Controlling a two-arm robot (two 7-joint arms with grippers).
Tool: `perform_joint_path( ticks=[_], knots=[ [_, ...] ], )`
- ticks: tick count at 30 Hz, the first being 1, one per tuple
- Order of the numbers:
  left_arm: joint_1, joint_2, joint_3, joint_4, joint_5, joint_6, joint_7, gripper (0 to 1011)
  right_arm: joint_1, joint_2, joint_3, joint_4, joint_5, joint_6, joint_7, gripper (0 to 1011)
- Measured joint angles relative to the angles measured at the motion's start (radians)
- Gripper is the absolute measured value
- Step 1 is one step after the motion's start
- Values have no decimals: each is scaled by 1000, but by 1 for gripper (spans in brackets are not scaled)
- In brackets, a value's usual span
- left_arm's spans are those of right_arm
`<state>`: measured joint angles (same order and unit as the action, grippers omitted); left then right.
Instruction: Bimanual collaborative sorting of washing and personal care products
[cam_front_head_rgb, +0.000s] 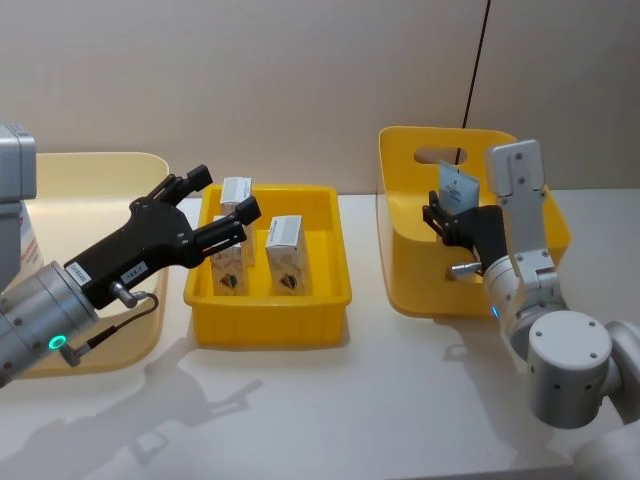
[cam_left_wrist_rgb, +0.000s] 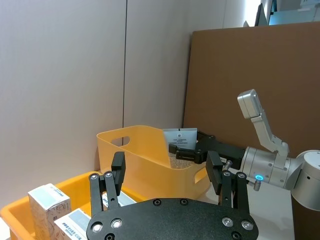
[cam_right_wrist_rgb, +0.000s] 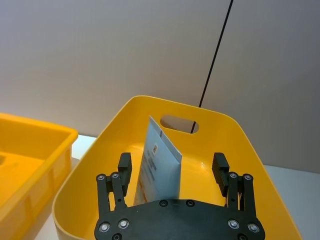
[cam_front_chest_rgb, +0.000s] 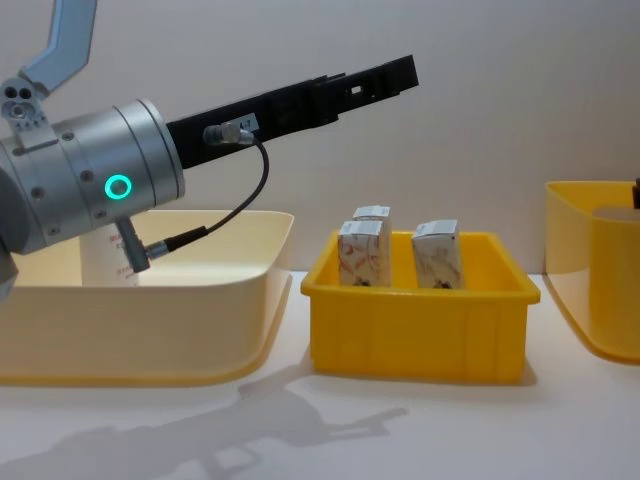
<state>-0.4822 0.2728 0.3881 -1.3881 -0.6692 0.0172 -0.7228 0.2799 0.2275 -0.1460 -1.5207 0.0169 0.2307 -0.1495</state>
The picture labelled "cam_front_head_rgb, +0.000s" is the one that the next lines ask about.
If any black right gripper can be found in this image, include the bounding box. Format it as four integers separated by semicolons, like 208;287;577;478
421;189;510;272

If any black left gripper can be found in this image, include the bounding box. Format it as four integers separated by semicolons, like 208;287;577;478
63;163;263;311

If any blue-grey packet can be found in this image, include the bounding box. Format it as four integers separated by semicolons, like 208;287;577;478
436;160;482;216

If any white printed carton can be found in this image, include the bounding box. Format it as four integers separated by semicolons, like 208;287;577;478
219;176;258;267
264;214;308;298
209;215;251;298

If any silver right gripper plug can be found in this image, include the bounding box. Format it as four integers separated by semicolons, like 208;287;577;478
445;262;484;282

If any pale cream plastic bin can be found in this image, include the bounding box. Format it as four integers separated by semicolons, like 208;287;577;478
14;151;172;380

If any yellow plastic tray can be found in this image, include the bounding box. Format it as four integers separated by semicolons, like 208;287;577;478
183;183;353;350

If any white box red print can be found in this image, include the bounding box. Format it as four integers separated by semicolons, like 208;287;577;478
17;202;55;289

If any yellow plastic bin with handle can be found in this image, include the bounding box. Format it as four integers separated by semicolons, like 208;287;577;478
376;125;573;319

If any dark left gripper cable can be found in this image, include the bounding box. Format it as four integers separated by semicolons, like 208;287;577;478
58;281;160;369

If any thin black wall cable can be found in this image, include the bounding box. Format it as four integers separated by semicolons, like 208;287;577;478
453;0;492;166

